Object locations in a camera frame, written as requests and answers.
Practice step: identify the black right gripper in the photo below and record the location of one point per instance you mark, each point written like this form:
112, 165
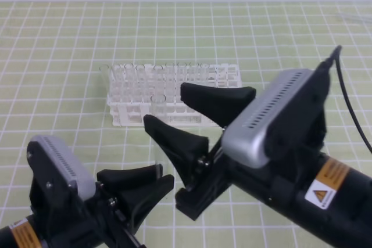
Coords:
293, 146

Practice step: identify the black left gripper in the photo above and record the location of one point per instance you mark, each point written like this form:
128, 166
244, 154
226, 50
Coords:
63, 219

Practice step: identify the clear glass test tube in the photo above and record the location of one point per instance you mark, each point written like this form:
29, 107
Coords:
158, 110

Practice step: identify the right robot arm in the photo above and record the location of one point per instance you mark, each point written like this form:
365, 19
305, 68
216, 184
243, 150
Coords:
343, 196

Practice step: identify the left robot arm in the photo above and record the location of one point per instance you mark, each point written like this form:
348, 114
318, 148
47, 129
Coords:
17, 233

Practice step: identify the white test tube rack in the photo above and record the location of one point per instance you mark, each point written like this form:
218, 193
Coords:
134, 90

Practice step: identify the green grid tablecloth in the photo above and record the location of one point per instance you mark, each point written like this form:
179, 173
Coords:
51, 53

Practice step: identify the clear test tube at edge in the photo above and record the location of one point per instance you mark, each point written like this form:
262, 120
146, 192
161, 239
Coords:
356, 18

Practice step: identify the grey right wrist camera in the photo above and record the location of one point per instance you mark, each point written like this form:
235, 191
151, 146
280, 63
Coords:
243, 139

